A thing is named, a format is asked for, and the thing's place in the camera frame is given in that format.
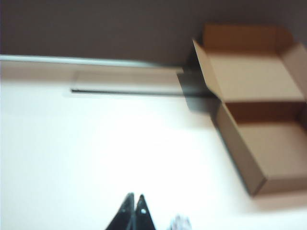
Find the open brown cardboard box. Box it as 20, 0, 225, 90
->
192, 23, 307, 197

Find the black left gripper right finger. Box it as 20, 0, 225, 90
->
134, 194, 155, 230

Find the wide grey partition panel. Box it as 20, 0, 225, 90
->
0, 0, 307, 71

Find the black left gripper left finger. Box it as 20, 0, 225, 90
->
105, 193, 134, 230

